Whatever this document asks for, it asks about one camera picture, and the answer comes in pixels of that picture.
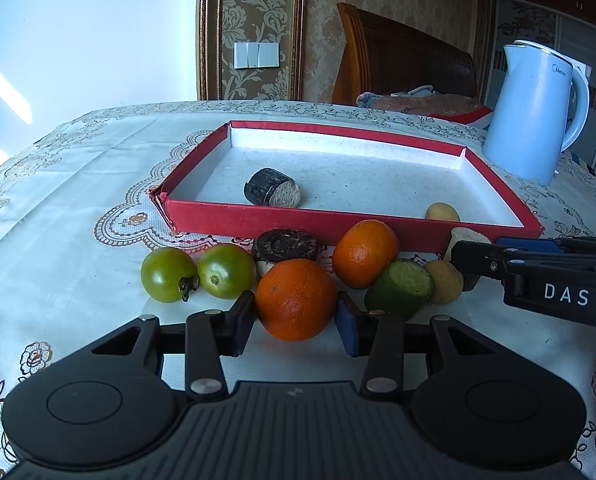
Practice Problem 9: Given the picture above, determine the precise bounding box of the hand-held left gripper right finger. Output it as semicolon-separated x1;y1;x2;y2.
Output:
334;291;504;401

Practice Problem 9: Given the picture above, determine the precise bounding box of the white wall light switch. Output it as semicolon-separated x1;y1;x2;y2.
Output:
234;41;281;69

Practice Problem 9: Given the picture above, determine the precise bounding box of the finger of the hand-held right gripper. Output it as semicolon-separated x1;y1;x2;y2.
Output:
450;241;596;281
495;236;596;257

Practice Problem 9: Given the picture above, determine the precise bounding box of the white embroidered tablecloth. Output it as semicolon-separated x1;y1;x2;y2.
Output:
0;100;596;480

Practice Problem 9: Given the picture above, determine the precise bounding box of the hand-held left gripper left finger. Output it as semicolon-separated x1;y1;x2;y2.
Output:
85;290;256;400

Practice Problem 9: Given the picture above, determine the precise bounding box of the pink pillow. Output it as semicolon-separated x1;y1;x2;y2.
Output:
378;91;489;122

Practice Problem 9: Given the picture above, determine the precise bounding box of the green cucumber chunk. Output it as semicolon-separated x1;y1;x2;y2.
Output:
364;258;435;321

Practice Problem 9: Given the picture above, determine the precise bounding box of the dark brown eggplant chunk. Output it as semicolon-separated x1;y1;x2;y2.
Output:
254;228;320;277

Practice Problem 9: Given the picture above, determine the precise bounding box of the small yellow potato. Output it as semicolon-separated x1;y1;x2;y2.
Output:
424;259;464;306
424;202;461;223

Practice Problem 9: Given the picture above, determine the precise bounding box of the green tomato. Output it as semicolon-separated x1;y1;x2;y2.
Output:
197;243;257;300
140;247;200;304

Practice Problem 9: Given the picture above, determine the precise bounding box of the grey blue cloth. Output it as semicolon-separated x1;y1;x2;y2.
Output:
355;85;436;111

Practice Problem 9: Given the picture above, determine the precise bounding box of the light blue electric kettle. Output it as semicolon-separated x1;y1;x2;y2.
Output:
482;40;591;187

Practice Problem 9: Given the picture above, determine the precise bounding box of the eggplant chunk with beige cut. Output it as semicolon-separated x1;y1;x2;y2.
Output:
444;226;492;293

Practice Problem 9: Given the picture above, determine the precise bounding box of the gold framed wallpaper panel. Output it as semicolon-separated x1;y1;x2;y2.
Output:
197;0;307;102

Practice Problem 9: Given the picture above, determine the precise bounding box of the black eggplant chunk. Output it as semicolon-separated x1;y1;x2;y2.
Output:
244;167;303;209

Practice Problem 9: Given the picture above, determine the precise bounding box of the red cardboard tray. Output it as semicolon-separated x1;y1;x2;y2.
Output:
150;120;545;255

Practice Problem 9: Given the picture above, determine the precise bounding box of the orange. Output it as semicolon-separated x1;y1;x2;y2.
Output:
332;219;401;289
254;259;339;342

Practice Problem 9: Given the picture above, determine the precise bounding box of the sliding door wardrobe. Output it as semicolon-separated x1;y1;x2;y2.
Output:
478;0;596;161

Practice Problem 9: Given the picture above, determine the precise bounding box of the brown wooden headboard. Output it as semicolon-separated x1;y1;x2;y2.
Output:
331;2;478;106

